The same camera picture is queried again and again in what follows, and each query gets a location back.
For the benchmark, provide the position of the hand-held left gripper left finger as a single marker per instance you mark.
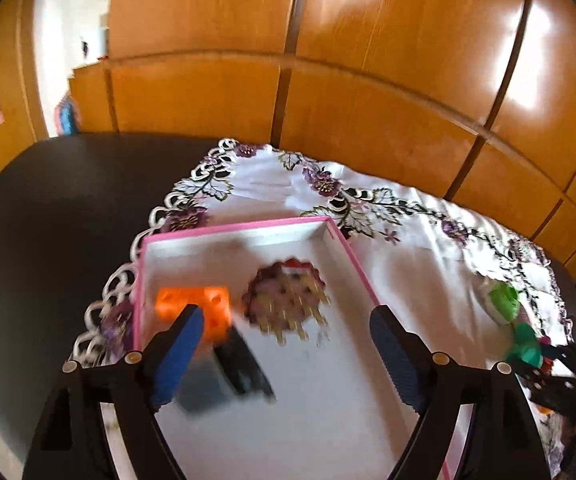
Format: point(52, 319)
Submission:
point(183, 355)

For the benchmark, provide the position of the teal plastic spool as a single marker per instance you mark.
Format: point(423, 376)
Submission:
point(525, 345)

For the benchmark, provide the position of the wooden panelled wardrobe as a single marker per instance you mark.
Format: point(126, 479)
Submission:
point(368, 35)

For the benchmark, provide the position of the maroon scalloped round disc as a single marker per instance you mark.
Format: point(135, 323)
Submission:
point(283, 295)

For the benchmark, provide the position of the grey and black cylinder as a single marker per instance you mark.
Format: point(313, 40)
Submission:
point(238, 365)

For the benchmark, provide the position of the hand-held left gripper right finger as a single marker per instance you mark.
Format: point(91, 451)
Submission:
point(393, 355)

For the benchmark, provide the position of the orange plastic block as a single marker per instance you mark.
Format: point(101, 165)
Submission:
point(215, 310)

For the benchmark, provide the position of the pink-edged white box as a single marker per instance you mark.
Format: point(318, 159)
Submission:
point(318, 385)

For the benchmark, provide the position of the floral embroidered white tablecloth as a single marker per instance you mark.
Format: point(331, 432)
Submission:
point(418, 260)

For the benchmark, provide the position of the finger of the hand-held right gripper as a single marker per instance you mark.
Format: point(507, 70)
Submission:
point(558, 390)

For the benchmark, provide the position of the light green paper punch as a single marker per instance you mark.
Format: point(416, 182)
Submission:
point(503, 300)

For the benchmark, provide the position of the pink and blue object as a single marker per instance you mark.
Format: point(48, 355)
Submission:
point(65, 116)

